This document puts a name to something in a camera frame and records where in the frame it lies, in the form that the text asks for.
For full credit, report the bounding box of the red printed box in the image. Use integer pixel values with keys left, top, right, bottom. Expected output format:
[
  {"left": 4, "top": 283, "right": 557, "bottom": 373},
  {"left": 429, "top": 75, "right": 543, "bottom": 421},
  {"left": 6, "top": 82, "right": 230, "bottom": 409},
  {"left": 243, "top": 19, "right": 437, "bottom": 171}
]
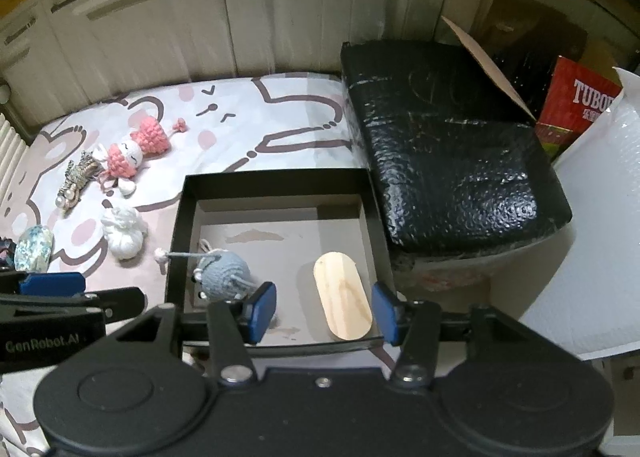
[{"left": 535, "top": 55, "right": 624, "bottom": 164}]

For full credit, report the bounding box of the black cardboard box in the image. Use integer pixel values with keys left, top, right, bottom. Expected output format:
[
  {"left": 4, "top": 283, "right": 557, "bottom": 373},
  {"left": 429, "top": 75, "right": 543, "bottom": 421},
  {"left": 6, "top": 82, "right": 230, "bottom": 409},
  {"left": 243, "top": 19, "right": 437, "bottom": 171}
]
[{"left": 164, "top": 168, "right": 397, "bottom": 355}]

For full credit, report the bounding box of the brown cardboard box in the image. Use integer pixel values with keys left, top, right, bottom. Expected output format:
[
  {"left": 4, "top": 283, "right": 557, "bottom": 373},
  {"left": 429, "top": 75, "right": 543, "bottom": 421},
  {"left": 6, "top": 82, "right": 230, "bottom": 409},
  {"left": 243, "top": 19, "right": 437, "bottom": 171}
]
[{"left": 439, "top": 0, "right": 590, "bottom": 127}]

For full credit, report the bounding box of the multicolour crochet yarn toy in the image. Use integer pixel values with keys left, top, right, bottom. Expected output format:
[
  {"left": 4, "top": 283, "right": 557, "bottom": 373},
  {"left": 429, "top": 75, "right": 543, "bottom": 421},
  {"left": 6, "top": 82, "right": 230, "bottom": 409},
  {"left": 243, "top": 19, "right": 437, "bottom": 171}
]
[{"left": 0, "top": 236, "right": 19, "bottom": 271}]

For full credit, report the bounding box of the pink cartoon printed bed sheet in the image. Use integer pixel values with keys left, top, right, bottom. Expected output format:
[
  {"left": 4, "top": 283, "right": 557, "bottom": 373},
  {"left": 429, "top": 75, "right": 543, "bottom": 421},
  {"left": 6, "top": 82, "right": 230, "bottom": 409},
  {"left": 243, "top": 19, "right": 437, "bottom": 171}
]
[{"left": 0, "top": 74, "right": 372, "bottom": 457}]

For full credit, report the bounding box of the blue white plastic packet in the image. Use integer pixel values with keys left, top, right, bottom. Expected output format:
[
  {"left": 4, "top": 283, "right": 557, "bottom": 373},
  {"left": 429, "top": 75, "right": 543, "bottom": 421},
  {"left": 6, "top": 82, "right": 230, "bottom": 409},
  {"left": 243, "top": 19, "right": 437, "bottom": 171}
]
[{"left": 14, "top": 226, "right": 55, "bottom": 273}]

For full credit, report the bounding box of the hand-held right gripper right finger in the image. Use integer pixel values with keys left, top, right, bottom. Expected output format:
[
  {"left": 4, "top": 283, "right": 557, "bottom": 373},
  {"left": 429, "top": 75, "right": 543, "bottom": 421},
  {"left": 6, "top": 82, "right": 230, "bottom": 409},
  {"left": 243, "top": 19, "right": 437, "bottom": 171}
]
[{"left": 371, "top": 281, "right": 571, "bottom": 388}]

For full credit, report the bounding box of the oval wooden piece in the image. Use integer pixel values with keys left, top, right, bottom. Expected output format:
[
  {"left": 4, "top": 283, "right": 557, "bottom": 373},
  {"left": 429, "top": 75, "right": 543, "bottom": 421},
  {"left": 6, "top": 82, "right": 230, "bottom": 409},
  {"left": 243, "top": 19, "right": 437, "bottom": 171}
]
[{"left": 313, "top": 251, "right": 374, "bottom": 341}]

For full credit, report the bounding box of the grey braided pearl keychain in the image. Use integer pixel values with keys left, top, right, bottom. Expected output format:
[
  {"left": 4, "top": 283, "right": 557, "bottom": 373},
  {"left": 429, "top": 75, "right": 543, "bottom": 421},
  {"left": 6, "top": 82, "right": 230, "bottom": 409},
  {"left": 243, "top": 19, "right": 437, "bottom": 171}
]
[{"left": 55, "top": 148, "right": 109, "bottom": 214}]

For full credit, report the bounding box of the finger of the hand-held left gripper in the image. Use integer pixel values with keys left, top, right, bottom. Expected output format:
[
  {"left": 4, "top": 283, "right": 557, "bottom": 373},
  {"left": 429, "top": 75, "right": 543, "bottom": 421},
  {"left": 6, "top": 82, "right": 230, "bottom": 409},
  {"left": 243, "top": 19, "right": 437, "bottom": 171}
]
[
  {"left": 0, "top": 287, "right": 147, "bottom": 324},
  {"left": 0, "top": 271, "right": 87, "bottom": 296}
]

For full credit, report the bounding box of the black wrapped box lid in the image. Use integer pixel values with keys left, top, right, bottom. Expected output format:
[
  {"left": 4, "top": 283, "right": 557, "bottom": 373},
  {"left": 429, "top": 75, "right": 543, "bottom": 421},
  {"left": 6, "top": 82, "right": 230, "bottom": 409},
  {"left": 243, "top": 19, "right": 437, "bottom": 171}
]
[{"left": 340, "top": 40, "right": 574, "bottom": 294}]

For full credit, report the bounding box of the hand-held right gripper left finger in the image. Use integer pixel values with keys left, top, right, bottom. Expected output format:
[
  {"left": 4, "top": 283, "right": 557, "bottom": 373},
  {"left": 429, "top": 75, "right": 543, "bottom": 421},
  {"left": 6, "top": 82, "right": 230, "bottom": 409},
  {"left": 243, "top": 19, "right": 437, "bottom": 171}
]
[{"left": 107, "top": 281, "right": 278, "bottom": 386}]

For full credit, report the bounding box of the white radiator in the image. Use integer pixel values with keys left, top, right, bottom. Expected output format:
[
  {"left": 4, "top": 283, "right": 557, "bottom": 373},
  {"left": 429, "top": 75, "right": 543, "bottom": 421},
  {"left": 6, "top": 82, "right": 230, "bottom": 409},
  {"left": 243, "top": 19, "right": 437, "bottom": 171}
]
[{"left": 0, "top": 83, "right": 27, "bottom": 200}]

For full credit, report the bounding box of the white bubble mailer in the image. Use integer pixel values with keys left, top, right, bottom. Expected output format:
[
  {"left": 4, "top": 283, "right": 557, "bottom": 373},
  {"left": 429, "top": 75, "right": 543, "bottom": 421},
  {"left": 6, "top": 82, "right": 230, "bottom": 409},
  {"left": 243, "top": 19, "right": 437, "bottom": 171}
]
[{"left": 520, "top": 66, "right": 640, "bottom": 359}]

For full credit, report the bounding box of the grey crochet mouse toy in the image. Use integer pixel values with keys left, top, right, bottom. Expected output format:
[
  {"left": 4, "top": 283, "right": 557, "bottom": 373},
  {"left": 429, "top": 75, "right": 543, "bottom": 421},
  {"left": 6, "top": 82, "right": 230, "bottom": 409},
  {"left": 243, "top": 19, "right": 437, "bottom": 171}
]
[{"left": 154, "top": 238, "right": 251, "bottom": 302}]

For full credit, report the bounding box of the pink crochet doll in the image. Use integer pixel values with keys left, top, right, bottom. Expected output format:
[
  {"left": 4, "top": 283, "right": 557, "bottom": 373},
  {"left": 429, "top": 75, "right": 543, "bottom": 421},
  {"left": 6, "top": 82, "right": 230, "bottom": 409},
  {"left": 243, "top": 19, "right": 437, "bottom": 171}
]
[{"left": 97, "top": 116, "right": 189, "bottom": 198}]

